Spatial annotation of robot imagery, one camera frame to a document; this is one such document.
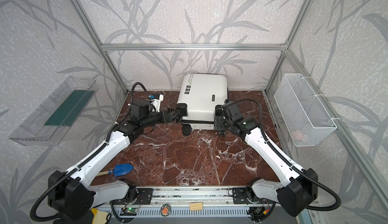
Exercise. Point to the clear plastic wall tray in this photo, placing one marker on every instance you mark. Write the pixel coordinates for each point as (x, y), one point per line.
(52, 120)

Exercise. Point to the black and yellow glove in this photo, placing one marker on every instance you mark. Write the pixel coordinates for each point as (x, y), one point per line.
(100, 217)

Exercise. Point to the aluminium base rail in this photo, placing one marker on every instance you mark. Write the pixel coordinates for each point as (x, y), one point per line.
(183, 196)

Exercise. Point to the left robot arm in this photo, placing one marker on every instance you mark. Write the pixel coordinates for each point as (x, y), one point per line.
(70, 193)

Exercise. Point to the small wooden block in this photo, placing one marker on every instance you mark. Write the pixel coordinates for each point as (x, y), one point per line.
(196, 206)

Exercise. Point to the white wire mesh basket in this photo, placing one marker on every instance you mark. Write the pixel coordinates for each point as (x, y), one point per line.
(302, 109)

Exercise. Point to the pink item in basket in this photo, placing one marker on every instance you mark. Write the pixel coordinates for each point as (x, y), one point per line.
(299, 136)

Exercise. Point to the green circuit board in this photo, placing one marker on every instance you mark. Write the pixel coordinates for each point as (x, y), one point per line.
(129, 211)

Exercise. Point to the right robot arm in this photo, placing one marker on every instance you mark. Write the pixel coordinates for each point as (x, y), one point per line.
(297, 187)

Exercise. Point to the black and white suitcase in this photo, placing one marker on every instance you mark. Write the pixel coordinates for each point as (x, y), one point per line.
(200, 97)

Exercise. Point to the round red green badge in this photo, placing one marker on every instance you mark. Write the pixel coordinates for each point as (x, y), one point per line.
(165, 210)

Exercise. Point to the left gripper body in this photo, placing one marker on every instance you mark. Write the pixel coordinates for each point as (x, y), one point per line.
(171, 115)

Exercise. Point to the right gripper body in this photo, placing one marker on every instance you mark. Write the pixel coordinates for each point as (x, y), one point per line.
(220, 124)

